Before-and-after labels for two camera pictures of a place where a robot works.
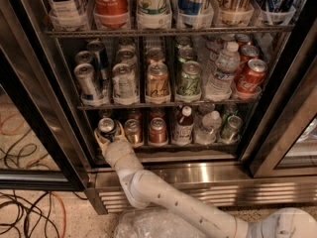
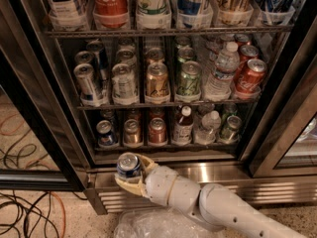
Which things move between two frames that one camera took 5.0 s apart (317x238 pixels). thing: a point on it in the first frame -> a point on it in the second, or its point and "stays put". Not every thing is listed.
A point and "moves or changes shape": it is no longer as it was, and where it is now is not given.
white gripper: x=116 y=151 -> x=158 y=183
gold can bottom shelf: x=133 y=130 stays put
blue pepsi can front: x=107 y=129 moves or changes shape
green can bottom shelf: x=231 y=130 stays put
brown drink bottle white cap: x=183 y=127 stays put
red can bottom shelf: x=158 y=131 stays put
